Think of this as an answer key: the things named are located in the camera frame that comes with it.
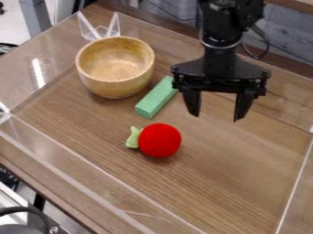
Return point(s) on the grey table leg post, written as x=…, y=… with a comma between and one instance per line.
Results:
x=37, y=16

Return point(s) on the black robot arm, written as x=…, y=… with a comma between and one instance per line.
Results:
x=227, y=19

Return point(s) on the light wooden bowl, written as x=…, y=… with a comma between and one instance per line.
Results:
x=116, y=66

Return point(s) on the black equipment bottom left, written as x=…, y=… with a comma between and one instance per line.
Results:
x=28, y=220

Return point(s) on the clear acrylic tray enclosure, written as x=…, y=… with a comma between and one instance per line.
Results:
x=240, y=179

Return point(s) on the green rectangular block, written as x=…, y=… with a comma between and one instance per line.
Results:
x=157, y=98

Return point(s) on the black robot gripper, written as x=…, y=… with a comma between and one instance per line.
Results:
x=223, y=72

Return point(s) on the red plush fruit green stem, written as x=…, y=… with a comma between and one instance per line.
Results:
x=159, y=140

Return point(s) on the clear acrylic corner bracket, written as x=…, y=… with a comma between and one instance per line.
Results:
x=93, y=33

